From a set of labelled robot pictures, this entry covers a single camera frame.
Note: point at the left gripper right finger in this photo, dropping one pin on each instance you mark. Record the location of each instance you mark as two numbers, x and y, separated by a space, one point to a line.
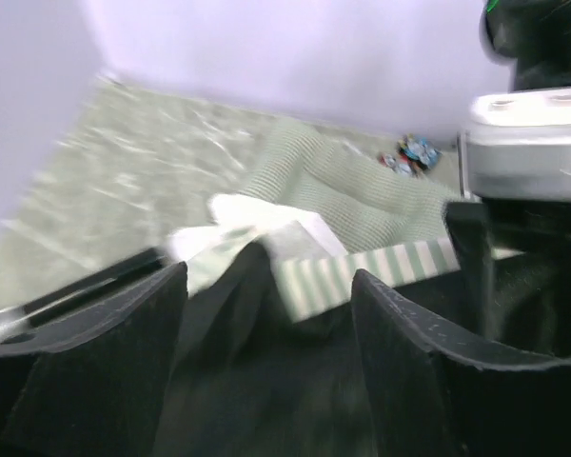
438 389

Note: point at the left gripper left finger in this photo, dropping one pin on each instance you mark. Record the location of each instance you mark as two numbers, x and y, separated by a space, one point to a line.
93 384

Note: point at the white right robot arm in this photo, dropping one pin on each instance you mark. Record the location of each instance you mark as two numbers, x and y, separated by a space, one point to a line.
535 36

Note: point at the black handheld microphone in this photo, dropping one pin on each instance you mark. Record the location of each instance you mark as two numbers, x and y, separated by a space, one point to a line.
24 319

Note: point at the grey checked cushion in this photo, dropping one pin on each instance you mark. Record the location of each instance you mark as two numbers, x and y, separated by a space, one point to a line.
366 205

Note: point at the red owl number tag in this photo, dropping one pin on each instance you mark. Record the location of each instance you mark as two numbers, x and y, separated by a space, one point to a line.
397 164

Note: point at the blue owl tag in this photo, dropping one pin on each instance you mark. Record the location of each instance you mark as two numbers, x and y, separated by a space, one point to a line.
420 155

